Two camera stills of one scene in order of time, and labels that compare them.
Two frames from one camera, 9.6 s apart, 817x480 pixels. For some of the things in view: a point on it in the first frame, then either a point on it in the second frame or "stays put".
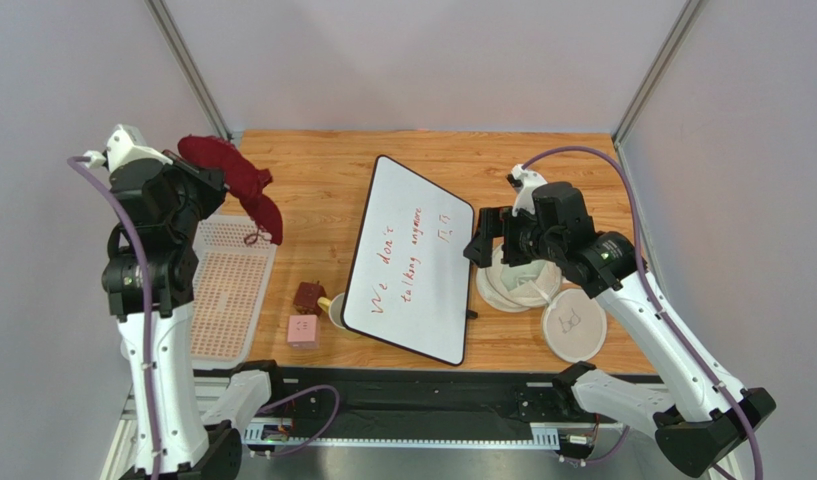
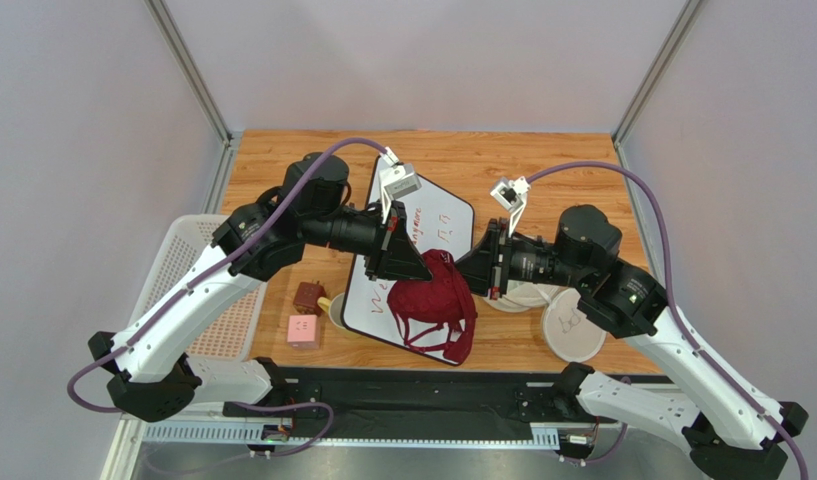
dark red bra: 243,179 → 437,314
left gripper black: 209,180 → 404,261
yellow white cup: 334,308 stays put
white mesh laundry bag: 573,324 stays put
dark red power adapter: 307,296 stays put
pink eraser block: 303,332 stays put
